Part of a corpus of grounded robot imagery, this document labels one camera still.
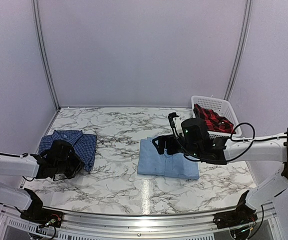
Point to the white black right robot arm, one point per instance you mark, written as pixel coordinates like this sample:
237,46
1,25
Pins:
268,148

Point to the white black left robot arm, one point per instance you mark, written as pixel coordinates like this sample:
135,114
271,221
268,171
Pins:
23,165

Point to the light blue long sleeve shirt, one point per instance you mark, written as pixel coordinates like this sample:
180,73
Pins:
174,166

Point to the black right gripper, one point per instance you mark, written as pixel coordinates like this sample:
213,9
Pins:
161,139

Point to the aluminium corner post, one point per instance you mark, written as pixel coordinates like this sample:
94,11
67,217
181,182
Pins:
240,49
43,53

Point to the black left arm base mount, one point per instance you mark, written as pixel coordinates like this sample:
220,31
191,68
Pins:
38,214

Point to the navy checked shirt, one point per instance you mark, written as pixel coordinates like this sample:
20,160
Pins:
83,144

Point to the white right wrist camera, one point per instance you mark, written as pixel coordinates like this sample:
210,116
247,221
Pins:
175,123

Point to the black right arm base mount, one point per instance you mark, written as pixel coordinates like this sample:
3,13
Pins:
242,214

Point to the aluminium corner post left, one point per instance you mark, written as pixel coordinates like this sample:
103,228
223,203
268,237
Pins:
43,53

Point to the aluminium front frame rail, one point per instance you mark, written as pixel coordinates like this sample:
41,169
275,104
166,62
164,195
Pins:
89,226

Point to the aluminium corner post right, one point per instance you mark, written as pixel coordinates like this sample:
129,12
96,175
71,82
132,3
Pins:
240,49

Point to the white plastic laundry basket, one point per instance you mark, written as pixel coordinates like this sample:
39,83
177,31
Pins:
220,106

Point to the red black plaid shirt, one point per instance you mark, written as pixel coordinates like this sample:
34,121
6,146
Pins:
213,120

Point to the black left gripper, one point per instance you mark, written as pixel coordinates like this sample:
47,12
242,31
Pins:
78,166

